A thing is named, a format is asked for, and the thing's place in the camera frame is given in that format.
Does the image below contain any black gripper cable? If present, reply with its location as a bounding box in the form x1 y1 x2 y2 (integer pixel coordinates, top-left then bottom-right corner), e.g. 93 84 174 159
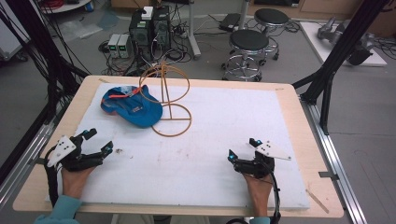
43 155 64 209
225 161 283 224

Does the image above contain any black frame with cable bundle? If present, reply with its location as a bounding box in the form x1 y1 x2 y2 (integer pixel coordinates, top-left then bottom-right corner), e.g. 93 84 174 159
0 0 91 185

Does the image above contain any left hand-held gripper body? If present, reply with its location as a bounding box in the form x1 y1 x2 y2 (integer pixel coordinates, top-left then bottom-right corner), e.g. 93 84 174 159
46 133 105 173

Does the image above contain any grey power supply unit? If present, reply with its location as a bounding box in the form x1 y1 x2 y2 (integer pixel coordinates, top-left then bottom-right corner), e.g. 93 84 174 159
117 33 134 60
106 33 121 59

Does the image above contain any tangle of black floor cables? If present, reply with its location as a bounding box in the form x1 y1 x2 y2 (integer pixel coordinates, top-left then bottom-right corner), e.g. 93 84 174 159
98 8 225 77

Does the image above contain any grey robot part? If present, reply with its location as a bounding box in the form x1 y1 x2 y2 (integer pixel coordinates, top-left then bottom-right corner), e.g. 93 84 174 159
317 16 375 66

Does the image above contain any person's left hand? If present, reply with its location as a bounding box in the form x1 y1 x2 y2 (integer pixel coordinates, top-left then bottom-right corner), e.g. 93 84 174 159
60 165 98 201

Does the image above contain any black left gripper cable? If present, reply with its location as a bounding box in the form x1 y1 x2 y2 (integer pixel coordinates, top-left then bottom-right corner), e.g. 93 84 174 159
43 155 64 209

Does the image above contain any black computer tower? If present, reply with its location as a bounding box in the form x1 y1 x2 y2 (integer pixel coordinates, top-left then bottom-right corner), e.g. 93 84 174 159
128 8 154 60
151 5 172 60

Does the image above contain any white box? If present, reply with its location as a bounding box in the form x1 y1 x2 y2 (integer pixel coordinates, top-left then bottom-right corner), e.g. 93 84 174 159
140 6 154 21

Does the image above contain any grey table leg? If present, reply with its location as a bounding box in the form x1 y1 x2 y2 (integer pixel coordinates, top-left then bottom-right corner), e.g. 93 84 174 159
186 0 203 61

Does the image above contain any white foam mat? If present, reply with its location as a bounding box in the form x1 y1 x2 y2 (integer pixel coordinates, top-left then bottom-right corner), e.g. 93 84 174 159
46 81 311 211

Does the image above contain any thin wooden stick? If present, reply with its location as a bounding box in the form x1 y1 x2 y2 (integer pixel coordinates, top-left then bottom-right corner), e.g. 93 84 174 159
305 188 331 215

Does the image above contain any white board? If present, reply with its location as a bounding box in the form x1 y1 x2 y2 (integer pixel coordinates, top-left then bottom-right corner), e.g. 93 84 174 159
299 21 389 68

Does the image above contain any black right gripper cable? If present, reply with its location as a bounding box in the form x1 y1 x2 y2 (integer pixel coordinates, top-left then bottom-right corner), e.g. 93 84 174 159
225 161 283 224

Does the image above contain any blue cap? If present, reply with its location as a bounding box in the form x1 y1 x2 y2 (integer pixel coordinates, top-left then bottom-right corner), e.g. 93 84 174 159
99 85 164 129

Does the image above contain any black flat device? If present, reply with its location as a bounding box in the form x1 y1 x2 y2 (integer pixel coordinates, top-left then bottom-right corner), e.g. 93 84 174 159
218 12 242 33

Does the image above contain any aluminium rail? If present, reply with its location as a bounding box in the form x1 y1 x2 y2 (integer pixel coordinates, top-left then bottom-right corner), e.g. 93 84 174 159
0 102 70 210
299 96 370 224

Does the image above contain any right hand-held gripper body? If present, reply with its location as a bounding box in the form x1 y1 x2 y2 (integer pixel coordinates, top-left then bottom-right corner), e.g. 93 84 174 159
233 140 292 180

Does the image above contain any black round stool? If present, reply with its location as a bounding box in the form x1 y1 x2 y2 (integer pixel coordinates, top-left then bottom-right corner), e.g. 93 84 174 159
220 29 271 83
253 7 290 62

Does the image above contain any black metal frame post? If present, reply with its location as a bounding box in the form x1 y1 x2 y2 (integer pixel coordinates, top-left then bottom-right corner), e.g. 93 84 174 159
291 0 391 136

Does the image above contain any person's right hand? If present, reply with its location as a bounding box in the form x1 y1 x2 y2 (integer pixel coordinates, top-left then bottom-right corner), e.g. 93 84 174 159
242 172 274 218

